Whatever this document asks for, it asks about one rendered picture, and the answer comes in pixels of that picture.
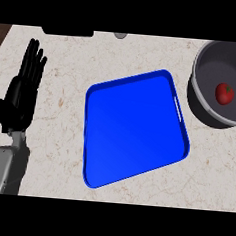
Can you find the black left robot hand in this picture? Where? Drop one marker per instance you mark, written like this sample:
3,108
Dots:
22,92

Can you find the red tomato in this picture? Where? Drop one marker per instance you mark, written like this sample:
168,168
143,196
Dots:
224,94

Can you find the grey pot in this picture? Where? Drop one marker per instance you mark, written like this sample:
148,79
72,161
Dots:
208,103

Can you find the black flat appliance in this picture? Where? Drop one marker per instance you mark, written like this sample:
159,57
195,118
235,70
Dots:
67,32

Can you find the small grey round object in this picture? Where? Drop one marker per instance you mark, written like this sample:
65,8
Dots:
120,35

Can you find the blue tray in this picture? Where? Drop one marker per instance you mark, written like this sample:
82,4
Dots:
132,127

